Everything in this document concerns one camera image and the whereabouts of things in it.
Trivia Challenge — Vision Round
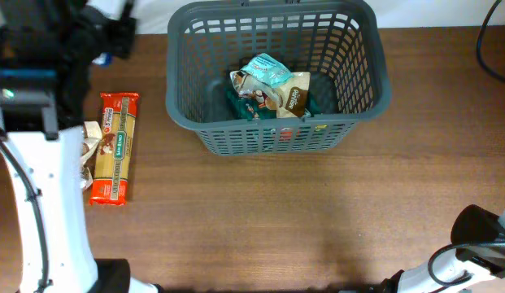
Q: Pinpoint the blue pasta pack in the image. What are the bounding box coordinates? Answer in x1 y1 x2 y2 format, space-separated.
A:
92 53 112 67

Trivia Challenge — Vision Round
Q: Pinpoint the beige clear wrapper bag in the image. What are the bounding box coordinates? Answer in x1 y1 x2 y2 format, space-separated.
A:
80 121 102 190

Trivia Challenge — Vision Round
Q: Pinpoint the San Remo spaghetti pack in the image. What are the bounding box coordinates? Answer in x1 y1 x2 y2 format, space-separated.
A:
89 93 140 206

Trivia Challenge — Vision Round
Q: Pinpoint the green Nescafe coffee bag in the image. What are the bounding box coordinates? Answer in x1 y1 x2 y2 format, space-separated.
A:
225 90 294 145

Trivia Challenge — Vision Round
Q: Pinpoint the light teal tissue pack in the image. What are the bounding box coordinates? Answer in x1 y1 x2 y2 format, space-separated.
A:
241 53 294 88

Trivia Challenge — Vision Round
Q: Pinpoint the beige brown snack bag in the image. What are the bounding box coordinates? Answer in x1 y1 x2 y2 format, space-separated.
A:
229 71 311 118

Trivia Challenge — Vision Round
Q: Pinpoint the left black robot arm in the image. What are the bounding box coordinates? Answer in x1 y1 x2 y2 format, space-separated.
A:
0 0 160 292

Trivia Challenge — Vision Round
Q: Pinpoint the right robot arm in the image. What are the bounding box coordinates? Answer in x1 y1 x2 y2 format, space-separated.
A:
374 204 505 293

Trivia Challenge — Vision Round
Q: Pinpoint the grey plastic shopping basket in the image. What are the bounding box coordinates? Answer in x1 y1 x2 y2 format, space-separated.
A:
166 1 391 155

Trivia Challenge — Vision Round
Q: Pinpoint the left black cable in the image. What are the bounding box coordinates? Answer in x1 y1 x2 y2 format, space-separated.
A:
0 125 54 293

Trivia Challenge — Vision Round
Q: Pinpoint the black cable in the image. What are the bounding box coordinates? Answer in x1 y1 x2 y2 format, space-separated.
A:
0 125 54 293
475 0 505 86

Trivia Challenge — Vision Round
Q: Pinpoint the right black cable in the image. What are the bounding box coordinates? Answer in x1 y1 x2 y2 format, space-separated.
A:
475 0 505 86

